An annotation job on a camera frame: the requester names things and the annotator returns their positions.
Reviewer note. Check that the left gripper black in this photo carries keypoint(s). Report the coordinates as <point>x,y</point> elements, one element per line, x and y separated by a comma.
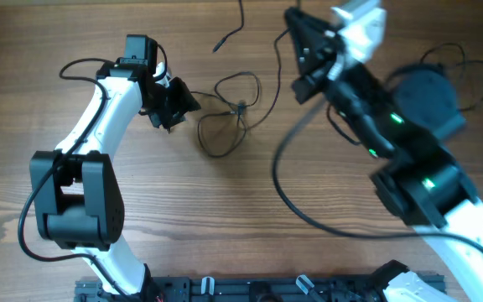
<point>184,102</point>

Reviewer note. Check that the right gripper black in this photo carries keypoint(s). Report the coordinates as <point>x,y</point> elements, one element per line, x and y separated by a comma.
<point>314,62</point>

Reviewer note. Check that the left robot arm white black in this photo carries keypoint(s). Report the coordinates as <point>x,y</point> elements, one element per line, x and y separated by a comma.
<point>76,209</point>

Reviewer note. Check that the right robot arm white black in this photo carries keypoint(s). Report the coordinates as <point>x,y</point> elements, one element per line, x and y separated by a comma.
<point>405,120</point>

